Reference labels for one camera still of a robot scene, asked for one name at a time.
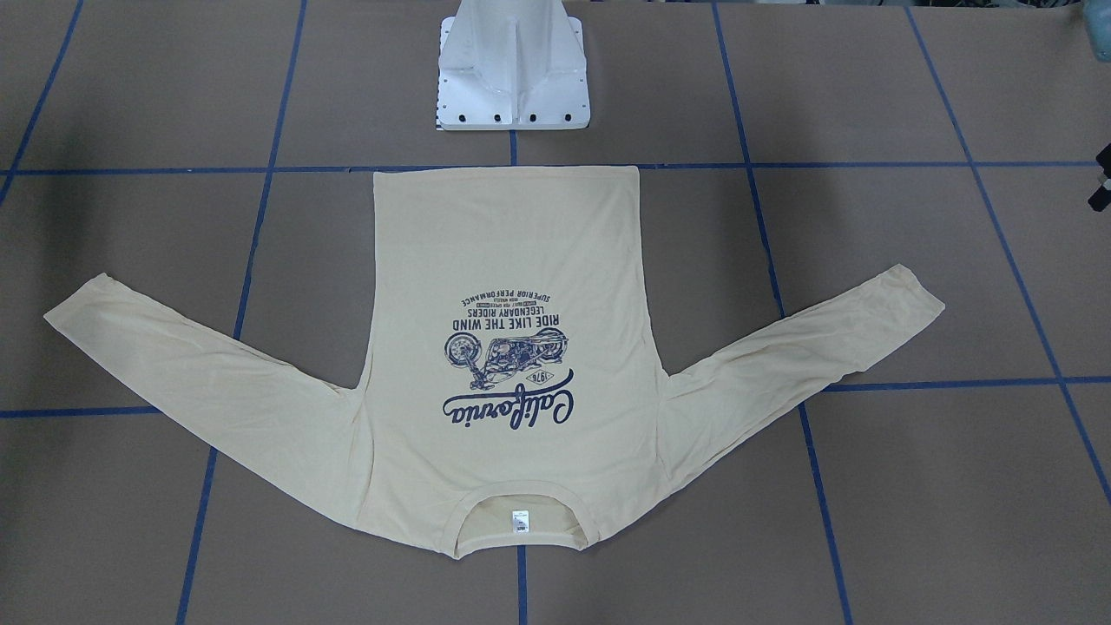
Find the cream long-sleeve printed shirt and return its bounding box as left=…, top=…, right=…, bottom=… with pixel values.
left=44, top=167, right=944, bottom=560

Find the black device at table edge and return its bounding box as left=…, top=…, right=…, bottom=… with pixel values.
left=1088, top=145, right=1111, bottom=211

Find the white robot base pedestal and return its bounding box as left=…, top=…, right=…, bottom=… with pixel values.
left=436, top=1, right=591, bottom=131

